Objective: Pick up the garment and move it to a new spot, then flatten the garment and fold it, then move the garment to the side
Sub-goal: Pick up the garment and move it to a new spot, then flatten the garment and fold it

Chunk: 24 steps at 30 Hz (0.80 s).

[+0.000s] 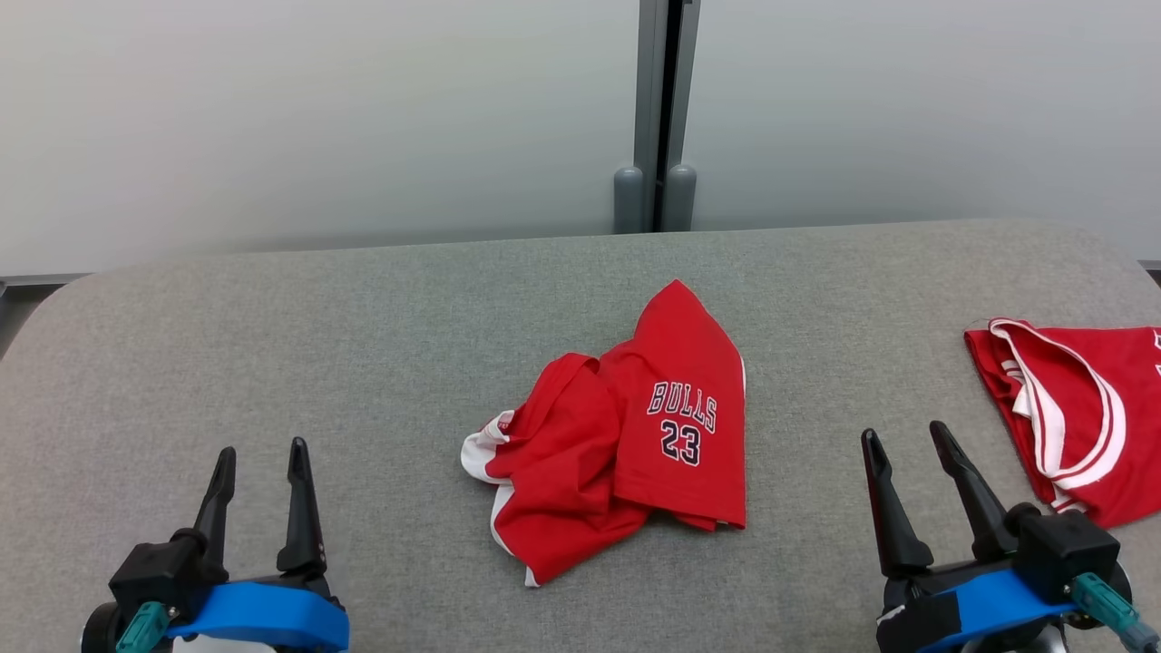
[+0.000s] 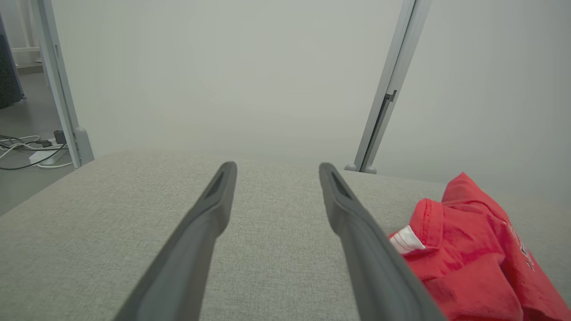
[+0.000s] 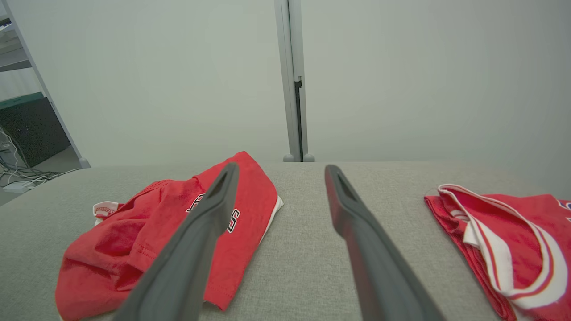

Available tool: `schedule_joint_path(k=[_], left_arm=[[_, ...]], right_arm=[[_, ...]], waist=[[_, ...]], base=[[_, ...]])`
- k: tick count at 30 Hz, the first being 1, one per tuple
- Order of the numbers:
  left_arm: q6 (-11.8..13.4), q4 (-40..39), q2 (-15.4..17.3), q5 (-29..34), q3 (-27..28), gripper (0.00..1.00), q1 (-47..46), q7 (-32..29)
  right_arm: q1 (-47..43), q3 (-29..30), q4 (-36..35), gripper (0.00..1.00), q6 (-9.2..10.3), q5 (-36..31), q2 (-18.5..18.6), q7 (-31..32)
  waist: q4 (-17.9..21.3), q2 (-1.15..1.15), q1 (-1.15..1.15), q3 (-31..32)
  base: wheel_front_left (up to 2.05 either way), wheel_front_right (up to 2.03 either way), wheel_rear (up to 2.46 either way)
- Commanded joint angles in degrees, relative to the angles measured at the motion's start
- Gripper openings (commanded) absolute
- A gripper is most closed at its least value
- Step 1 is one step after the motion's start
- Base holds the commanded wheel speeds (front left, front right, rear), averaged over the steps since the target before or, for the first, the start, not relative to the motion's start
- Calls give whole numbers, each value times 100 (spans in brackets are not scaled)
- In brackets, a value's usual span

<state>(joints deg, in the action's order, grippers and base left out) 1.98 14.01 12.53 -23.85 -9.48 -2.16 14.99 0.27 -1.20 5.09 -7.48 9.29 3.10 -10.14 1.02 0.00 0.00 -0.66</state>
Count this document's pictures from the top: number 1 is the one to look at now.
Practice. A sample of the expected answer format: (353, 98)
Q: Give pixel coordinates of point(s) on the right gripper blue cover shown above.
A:
(989, 603)

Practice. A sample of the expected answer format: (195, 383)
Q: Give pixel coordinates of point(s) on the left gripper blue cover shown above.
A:
(263, 612)

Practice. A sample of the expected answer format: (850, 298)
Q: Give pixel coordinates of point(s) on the red white jersey shirt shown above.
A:
(1125, 472)

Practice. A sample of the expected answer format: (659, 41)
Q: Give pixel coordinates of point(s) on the red Bulls 23 shorts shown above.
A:
(580, 490)

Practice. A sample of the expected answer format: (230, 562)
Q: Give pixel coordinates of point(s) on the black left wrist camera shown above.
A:
(154, 571)

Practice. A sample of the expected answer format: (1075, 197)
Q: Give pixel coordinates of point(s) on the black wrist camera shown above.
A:
(1066, 553)
(154, 571)

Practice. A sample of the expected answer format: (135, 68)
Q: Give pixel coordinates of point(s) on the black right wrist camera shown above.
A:
(1066, 553)

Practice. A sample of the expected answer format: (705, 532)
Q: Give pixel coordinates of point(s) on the grey partition post, slotted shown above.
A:
(648, 91)

